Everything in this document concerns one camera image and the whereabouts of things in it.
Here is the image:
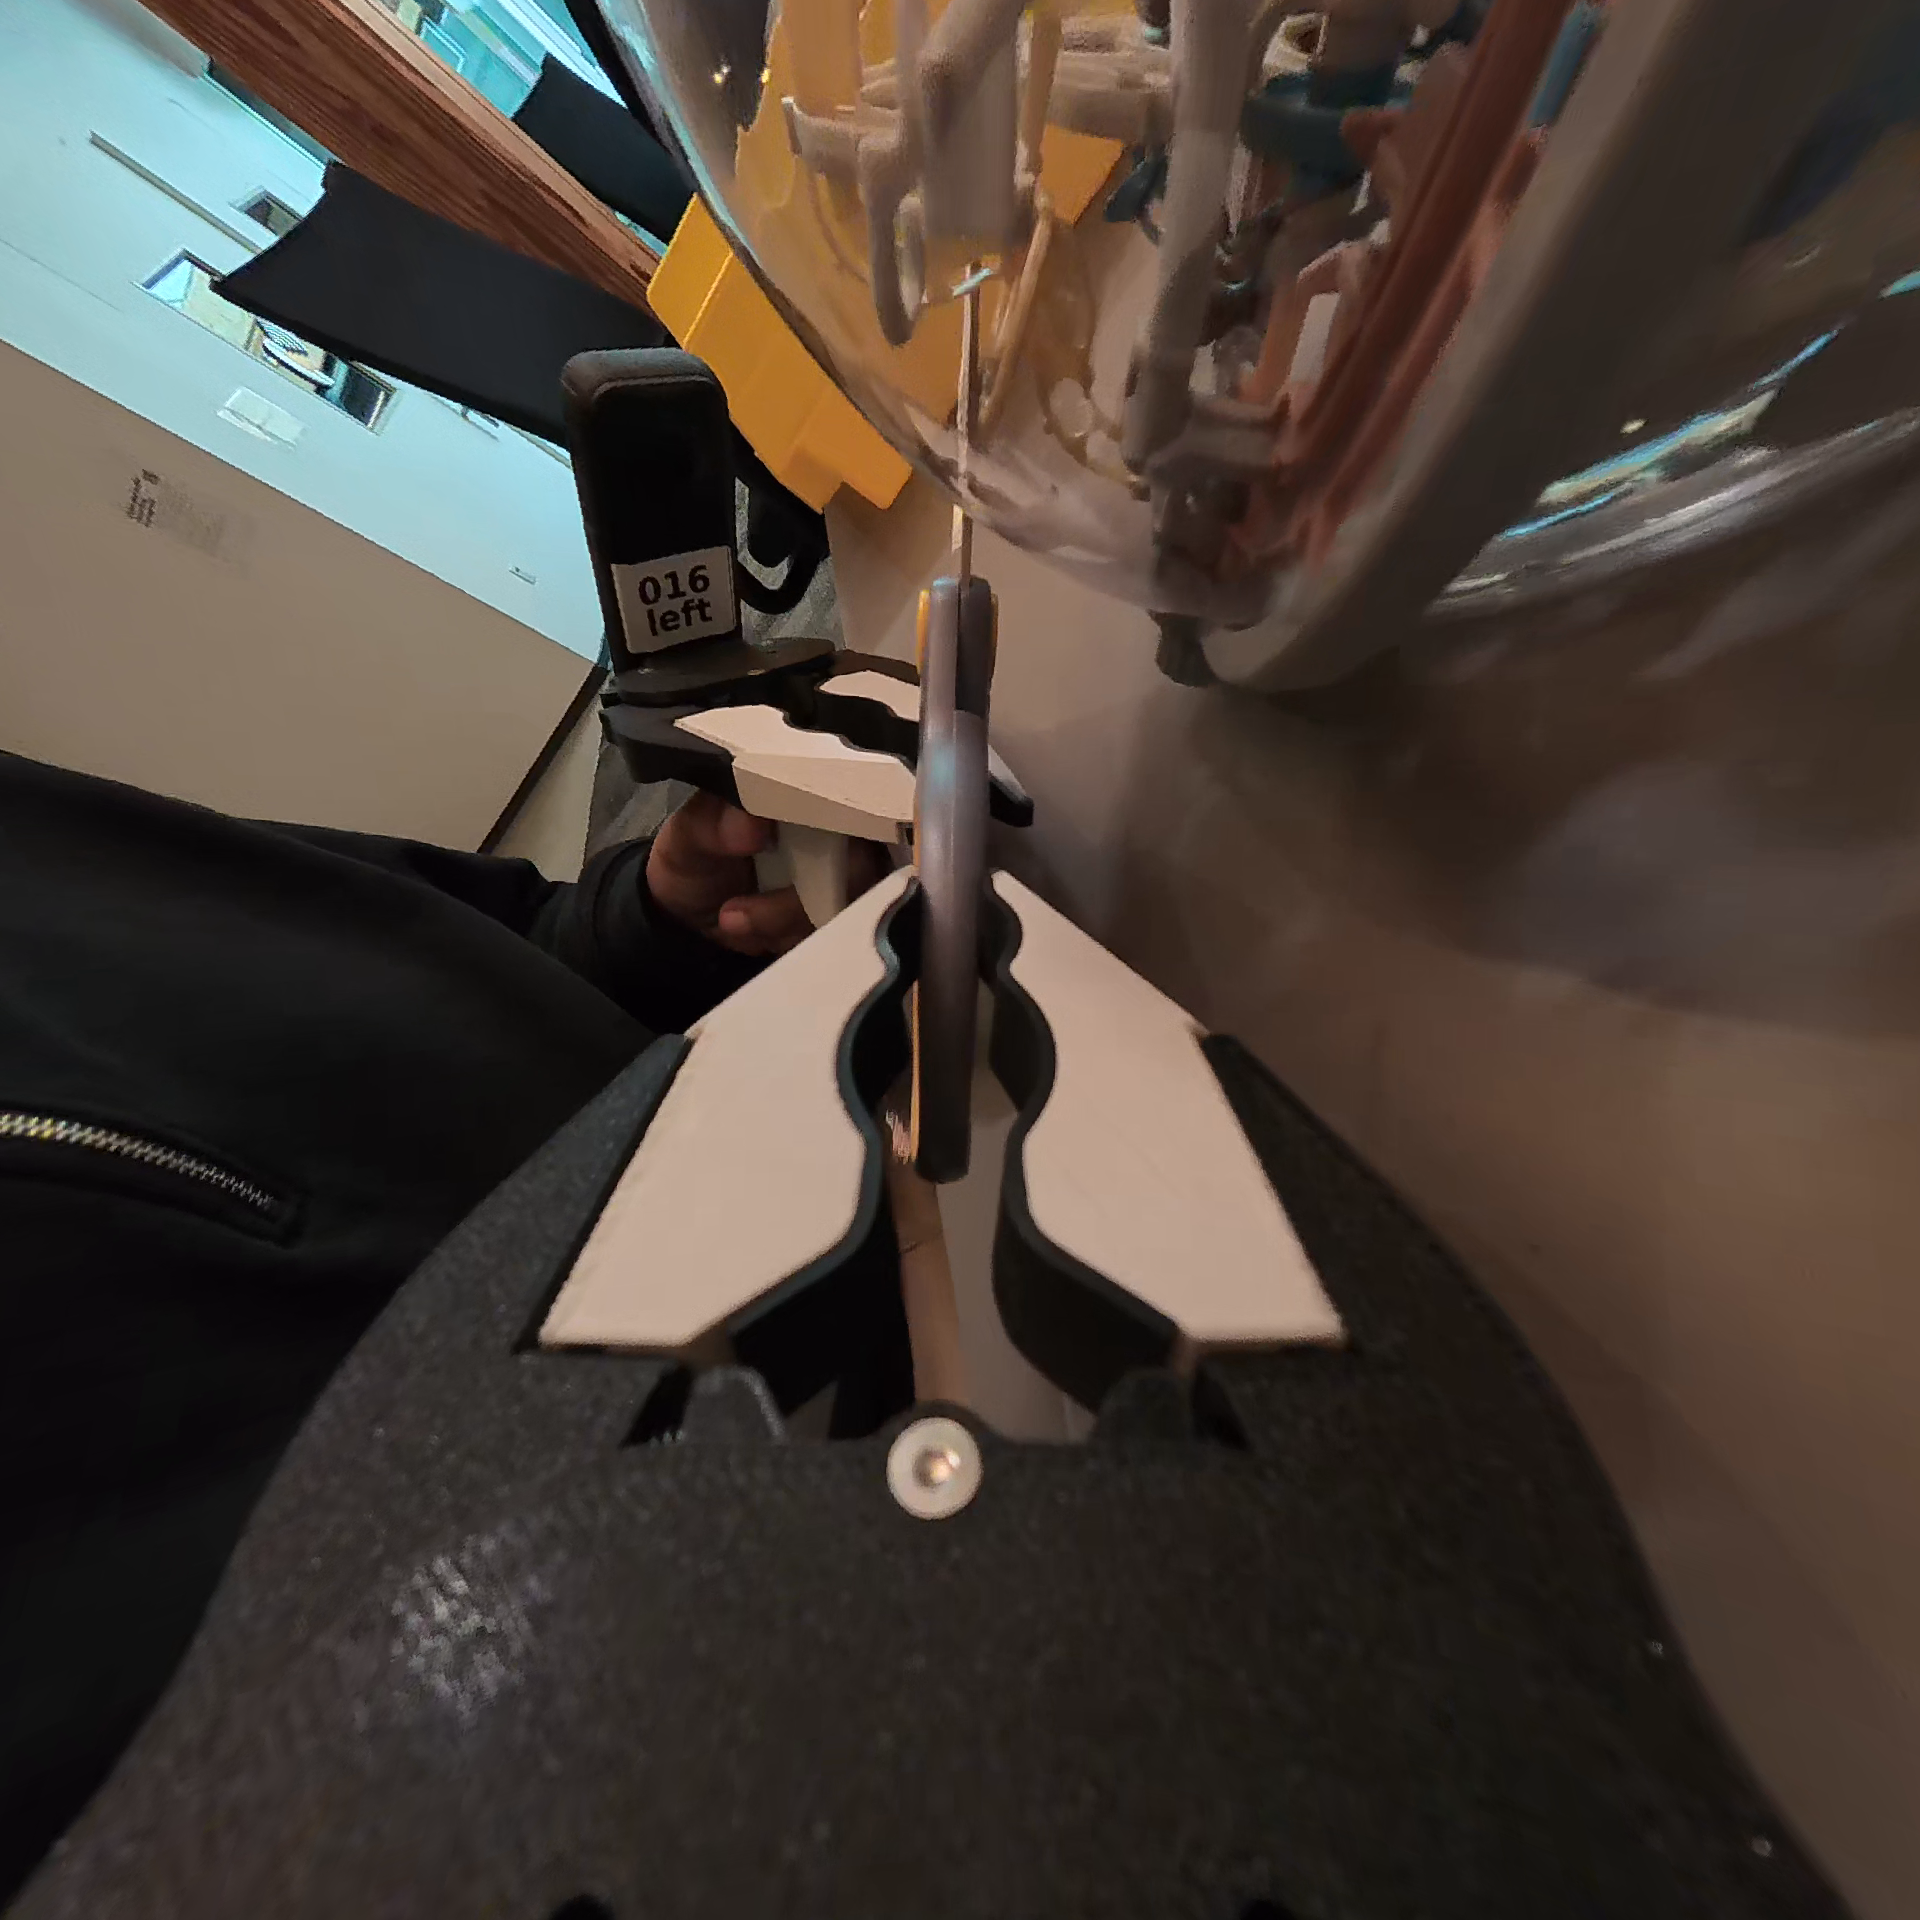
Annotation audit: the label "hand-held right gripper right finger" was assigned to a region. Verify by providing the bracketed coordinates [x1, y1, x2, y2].
[979, 869, 1348, 1401]

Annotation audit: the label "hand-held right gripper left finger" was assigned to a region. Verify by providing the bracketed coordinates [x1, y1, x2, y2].
[537, 867, 921, 1373]

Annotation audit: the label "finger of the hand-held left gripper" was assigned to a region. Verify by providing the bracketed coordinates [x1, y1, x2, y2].
[780, 667, 921, 753]
[672, 702, 921, 827]

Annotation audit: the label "grey and orange scissors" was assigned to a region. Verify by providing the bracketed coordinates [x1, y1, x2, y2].
[905, 263, 1004, 1187]

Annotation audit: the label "clear plastic maze ball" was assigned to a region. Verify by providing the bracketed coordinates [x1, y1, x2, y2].
[600, 0, 1920, 692]

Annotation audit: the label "person's left forearm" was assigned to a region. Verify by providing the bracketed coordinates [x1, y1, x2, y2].
[405, 832, 722, 1041]

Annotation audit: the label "person's left hand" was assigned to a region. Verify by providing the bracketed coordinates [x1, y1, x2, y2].
[646, 813, 819, 963]

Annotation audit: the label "yellow plastic stand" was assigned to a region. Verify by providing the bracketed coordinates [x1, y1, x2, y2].
[652, 194, 921, 515]

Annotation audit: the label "black panel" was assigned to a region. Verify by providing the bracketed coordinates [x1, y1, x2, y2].
[210, 161, 670, 443]

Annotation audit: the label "wooden ceiling beam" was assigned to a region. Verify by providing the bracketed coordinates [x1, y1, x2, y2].
[142, 0, 666, 309]

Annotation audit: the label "person's black zip jacket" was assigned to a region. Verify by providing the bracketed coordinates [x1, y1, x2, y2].
[0, 751, 670, 1893]

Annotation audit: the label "black cable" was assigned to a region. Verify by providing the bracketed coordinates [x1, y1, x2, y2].
[732, 457, 825, 620]

